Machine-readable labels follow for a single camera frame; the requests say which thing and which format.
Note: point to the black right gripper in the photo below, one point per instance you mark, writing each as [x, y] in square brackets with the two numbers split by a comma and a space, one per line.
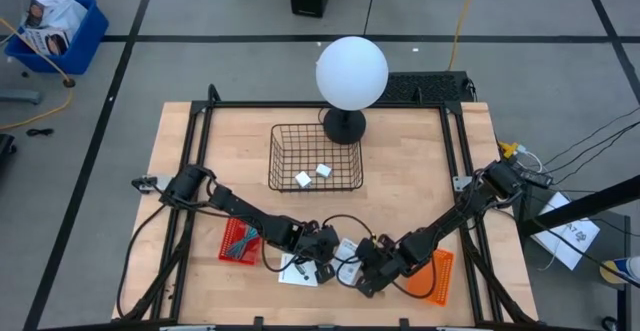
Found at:
[397, 262]

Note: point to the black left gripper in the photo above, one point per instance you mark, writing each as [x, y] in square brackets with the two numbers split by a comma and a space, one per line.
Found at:
[320, 243]

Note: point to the white card reader box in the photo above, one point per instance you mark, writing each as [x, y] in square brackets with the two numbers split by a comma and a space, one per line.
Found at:
[347, 251]
[290, 276]

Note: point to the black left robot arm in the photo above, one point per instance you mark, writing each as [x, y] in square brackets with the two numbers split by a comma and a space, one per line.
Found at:
[240, 208]

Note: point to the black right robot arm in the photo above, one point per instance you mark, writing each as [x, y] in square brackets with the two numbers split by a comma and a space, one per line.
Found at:
[450, 221]

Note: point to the blue plastic floor bin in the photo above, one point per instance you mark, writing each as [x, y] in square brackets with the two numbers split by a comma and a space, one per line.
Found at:
[85, 46]

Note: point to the orange plastic basket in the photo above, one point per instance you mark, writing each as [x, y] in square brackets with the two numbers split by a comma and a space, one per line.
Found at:
[440, 281]

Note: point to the small white cube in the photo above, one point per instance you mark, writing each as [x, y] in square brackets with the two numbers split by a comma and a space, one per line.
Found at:
[323, 171]
[303, 179]

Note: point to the red plastic basket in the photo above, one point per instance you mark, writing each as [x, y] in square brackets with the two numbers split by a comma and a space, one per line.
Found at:
[226, 253]

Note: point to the black power adapter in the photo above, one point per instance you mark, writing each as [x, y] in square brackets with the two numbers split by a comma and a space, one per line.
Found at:
[532, 175]

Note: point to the black perforated metal plate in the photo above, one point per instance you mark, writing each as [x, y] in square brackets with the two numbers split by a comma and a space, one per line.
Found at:
[425, 87]

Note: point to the white globe lamp black base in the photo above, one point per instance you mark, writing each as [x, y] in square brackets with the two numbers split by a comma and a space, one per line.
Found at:
[352, 73]

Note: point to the white paper sheet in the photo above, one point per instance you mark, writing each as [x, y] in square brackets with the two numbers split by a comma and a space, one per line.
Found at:
[565, 241]

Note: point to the black diagonal beam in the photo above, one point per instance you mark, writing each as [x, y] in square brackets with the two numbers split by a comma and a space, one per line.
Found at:
[590, 203]

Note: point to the yellow blue cup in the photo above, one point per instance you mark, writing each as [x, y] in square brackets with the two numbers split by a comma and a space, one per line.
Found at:
[620, 270]

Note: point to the grey metal bar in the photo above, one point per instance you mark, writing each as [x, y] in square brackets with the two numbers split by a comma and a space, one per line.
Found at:
[20, 96]

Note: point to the white printed bag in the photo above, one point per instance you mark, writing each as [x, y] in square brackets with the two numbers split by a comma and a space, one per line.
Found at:
[60, 13]
[45, 41]

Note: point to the black aluminium table frame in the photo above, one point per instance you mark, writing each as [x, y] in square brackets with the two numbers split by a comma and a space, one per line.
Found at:
[250, 105]

